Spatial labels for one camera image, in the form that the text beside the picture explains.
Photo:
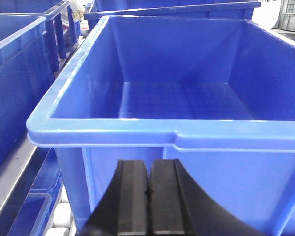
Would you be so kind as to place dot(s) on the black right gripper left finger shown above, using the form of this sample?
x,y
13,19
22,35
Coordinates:
x,y
123,209

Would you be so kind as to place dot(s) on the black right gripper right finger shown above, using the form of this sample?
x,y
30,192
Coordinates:
x,y
180,207

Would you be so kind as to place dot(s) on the lower blue bin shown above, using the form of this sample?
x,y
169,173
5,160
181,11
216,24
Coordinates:
x,y
28,213

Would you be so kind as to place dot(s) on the blue bin under gripper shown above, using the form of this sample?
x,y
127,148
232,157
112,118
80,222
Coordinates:
x,y
216,94

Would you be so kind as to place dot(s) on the blue bin left of gripper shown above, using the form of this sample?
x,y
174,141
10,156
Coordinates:
x,y
25,75

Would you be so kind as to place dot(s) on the blue bin behind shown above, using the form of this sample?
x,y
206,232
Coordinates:
x,y
228,9

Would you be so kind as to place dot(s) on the steel shelf rail between bins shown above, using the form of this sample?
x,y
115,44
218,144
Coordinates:
x,y
17,175

